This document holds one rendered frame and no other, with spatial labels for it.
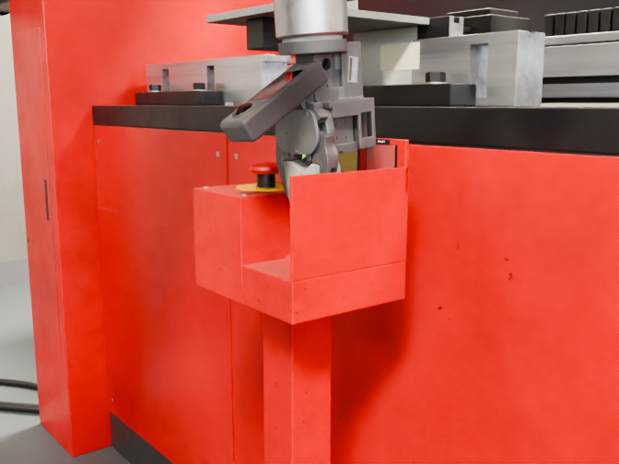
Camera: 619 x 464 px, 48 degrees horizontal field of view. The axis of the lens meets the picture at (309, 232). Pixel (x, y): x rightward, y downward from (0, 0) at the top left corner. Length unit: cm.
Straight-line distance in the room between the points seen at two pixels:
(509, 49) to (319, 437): 54
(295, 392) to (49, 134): 109
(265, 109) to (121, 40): 115
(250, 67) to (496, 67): 57
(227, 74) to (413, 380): 77
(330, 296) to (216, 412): 72
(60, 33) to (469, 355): 123
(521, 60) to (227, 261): 45
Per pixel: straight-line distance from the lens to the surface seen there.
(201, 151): 131
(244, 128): 67
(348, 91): 76
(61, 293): 180
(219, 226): 80
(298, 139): 73
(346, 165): 84
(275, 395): 86
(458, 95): 95
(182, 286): 143
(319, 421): 87
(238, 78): 142
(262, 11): 92
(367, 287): 76
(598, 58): 118
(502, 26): 125
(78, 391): 188
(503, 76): 96
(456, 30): 105
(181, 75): 162
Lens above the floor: 88
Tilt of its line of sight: 10 degrees down
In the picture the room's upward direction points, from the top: straight up
